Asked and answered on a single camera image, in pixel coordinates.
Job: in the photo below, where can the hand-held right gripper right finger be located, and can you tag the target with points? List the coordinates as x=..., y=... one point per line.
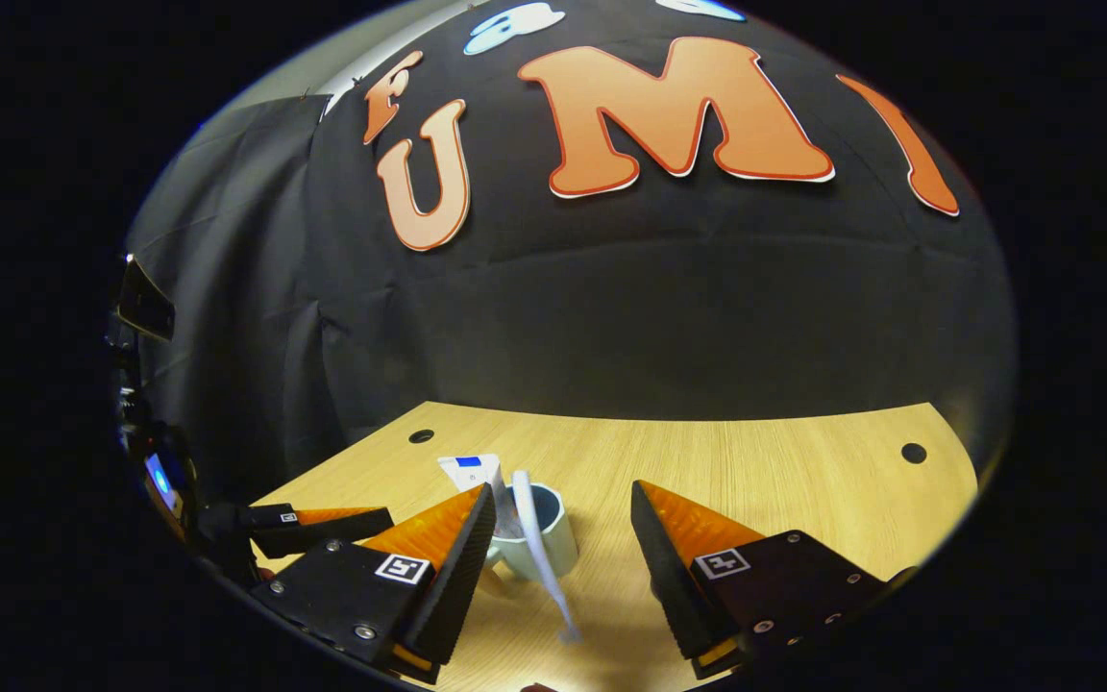
x=674, y=577

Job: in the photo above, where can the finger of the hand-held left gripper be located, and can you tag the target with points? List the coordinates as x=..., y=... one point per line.
x=323, y=531

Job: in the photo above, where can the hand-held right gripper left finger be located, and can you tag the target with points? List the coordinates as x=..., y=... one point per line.
x=462, y=577

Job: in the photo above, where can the white toothbrush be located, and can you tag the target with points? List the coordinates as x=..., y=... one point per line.
x=536, y=538

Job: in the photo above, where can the light blue cup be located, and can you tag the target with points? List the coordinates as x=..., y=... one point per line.
x=558, y=543

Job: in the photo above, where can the white toothpaste tube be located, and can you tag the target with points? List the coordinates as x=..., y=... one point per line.
x=469, y=469

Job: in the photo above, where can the wooden desktop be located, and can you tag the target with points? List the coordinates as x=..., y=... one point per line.
x=755, y=461

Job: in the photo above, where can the black backdrop cloth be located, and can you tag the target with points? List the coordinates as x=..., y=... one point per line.
x=659, y=317

